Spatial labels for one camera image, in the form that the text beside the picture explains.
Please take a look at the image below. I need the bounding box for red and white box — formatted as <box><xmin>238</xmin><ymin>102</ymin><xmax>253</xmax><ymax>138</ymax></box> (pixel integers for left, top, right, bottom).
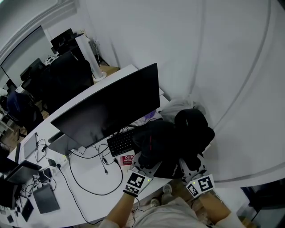
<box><xmin>120</xmin><ymin>154</ymin><xmax>136</xmax><ymax>166</ymax></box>

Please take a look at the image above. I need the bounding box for small background monitor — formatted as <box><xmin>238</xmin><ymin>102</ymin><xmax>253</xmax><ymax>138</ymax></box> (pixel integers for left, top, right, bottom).
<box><xmin>50</xmin><ymin>28</ymin><xmax>77</xmax><ymax>53</ymax></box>

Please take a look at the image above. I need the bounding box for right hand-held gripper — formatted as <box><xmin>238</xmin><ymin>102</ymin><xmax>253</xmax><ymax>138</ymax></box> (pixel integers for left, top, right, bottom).
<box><xmin>178</xmin><ymin>153</ymin><xmax>216</xmax><ymax>198</ymax></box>

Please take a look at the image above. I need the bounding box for person's left forearm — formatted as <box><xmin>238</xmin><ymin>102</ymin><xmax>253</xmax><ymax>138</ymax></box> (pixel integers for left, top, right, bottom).
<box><xmin>104</xmin><ymin>192</ymin><xmax>136</xmax><ymax>228</ymax></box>

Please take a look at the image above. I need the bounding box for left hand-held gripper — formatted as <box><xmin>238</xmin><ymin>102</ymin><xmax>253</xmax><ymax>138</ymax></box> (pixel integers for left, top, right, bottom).
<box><xmin>122</xmin><ymin>151</ymin><xmax>163</xmax><ymax>197</ymax></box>

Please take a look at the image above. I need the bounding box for black backpack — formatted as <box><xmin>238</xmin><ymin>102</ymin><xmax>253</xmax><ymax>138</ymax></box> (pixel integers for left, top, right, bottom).
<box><xmin>132</xmin><ymin>108</ymin><xmax>216</xmax><ymax>179</ymax></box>

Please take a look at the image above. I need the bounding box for black framed window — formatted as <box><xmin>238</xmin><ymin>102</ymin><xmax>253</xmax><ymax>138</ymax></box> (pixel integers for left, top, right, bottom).
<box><xmin>240</xmin><ymin>182</ymin><xmax>285</xmax><ymax>228</ymax></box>

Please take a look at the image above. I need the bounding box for white plastic bag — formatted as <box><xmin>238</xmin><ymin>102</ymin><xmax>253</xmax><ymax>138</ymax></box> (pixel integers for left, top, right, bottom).
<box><xmin>160</xmin><ymin>99</ymin><xmax>207</xmax><ymax>122</ymax></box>

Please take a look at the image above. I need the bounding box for small black keyboard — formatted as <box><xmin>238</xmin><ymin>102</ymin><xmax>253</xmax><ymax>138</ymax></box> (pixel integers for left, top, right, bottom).
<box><xmin>21</xmin><ymin>199</ymin><xmax>34</xmax><ymax>223</ymax></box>

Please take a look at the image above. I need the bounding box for white tower fan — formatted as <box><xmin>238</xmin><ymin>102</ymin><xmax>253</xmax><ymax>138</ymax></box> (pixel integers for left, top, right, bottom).
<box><xmin>74</xmin><ymin>34</ymin><xmax>107</xmax><ymax>82</ymax></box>

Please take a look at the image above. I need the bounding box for dark laptop on stand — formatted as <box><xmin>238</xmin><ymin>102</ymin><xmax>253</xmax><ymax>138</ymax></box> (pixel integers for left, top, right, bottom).
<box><xmin>4</xmin><ymin>160</ymin><xmax>42</xmax><ymax>184</ymax></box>

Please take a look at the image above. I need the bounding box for large black monitor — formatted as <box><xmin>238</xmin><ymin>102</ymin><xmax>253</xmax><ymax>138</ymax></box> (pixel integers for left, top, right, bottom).
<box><xmin>50</xmin><ymin>63</ymin><xmax>161</xmax><ymax>149</ymax></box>

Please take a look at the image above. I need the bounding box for chair with blue jacket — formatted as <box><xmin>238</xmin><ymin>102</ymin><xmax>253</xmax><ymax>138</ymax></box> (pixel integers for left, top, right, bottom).
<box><xmin>6</xmin><ymin>90</ymin><xmax>44</xmax><ymax>134</ymax></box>

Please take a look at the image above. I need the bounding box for closed grey laptop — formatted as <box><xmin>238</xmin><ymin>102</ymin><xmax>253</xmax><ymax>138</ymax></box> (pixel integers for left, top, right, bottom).
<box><xmin>33</xmin><ymin>184</ymin><xmax>61</xmax><ymax>214</ymax></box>

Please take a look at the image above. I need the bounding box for white table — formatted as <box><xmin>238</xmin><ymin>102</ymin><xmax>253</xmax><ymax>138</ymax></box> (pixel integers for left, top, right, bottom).
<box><xmin>0</xmin><ymin>64</ymin><xmax>172</xmax><ymax>228</ymax></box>

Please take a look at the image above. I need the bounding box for grey open laptop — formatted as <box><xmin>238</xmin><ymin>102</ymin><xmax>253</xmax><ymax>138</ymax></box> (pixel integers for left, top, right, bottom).
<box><xmin>48</xmin><ymin>131</ymin><xmax>86</xmax><ymax>156</ymax></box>

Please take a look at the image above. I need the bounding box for black bead bracelet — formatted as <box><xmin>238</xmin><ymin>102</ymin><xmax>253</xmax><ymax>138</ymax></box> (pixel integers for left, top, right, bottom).
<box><xmin>122</xmin><ymin>189</ymin><xmax>138</xmax><ymax>198</ymax></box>

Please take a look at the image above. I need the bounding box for tall black office chair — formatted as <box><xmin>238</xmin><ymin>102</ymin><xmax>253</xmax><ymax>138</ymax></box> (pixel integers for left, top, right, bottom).
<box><xmin>28</xmin><ymin>51</ymin><xmax>94</xmax><ymax>114</ymax></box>

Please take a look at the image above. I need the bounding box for looped black cable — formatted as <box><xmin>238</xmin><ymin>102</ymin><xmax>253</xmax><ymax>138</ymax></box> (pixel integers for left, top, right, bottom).
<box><xmin>68</xmin><ymin>149</ymin><xmax>124</xmax><ymax>196</ymax></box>

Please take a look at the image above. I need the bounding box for black side monitor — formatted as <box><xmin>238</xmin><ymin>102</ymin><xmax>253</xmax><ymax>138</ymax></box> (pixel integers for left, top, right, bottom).
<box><xmin>0</xmin><ymin>178</ymin><xmax>22</xmax><ymax>209</ymax></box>

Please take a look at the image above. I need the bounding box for person's right forearm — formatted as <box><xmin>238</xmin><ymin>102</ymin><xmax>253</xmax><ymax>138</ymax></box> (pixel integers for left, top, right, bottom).
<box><xmin>198</xmin><ymin>189</ymin><xmax>234</xmax><ymax>225</ymax></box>

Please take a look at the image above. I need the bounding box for white power strip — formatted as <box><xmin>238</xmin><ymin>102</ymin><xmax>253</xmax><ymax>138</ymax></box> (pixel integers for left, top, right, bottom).
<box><xmin>54</xmin><ymin>155</ymin><xmax>69</xmax><ymax>167</ymax></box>

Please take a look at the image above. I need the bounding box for long black power cable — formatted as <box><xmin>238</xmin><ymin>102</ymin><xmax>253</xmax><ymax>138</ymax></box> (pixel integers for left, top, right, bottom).
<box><xmin>57</xmin><ymin>163</ymin><xmax>104</xmax><ymax>225</ymax></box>

